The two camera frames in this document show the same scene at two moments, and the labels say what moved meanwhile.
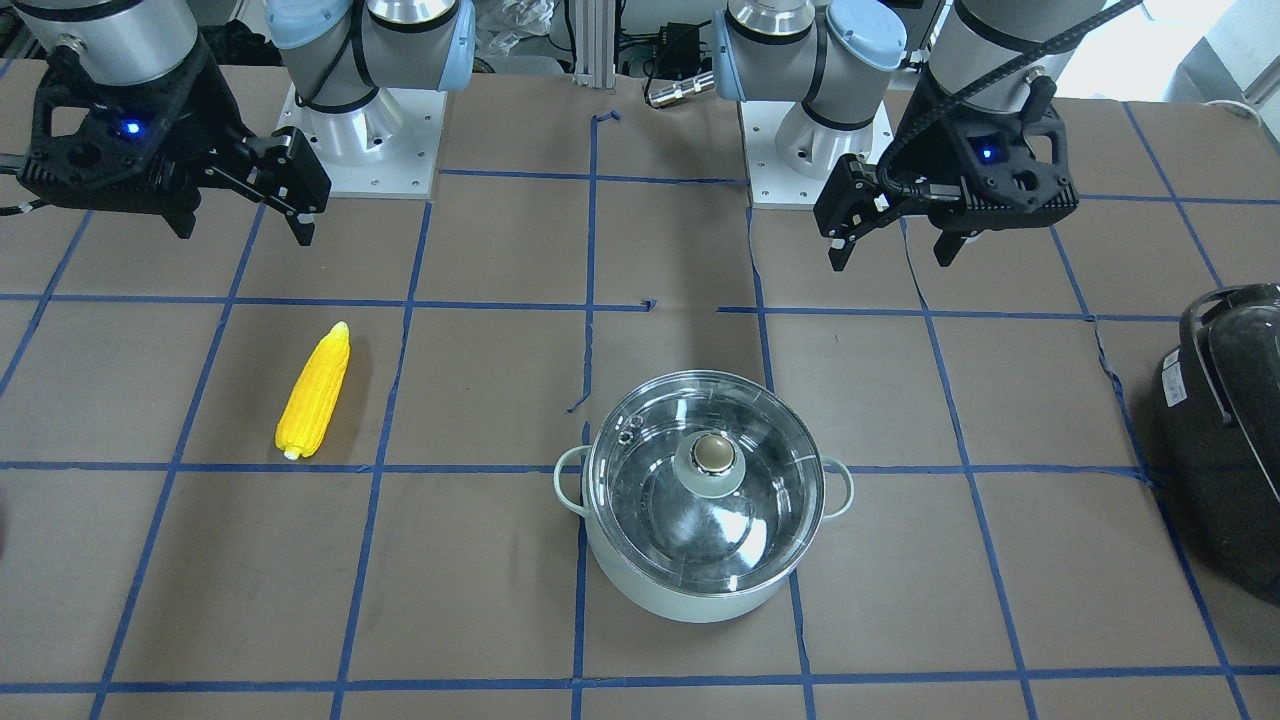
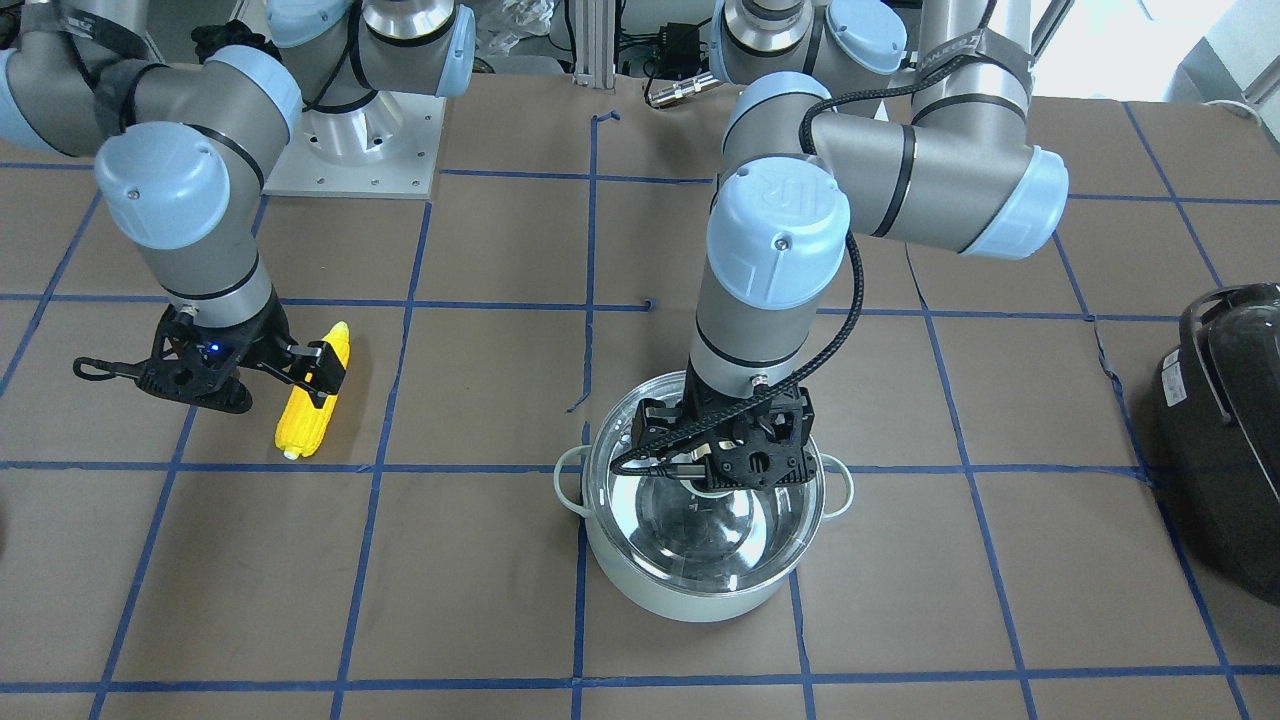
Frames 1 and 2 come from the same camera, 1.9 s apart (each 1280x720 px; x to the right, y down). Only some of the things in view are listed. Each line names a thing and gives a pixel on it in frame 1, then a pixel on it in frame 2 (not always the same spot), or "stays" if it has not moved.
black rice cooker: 1217,431 stays
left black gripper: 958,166 -> 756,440
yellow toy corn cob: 312,400 stays
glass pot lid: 702,482 stays
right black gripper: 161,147 -> 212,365
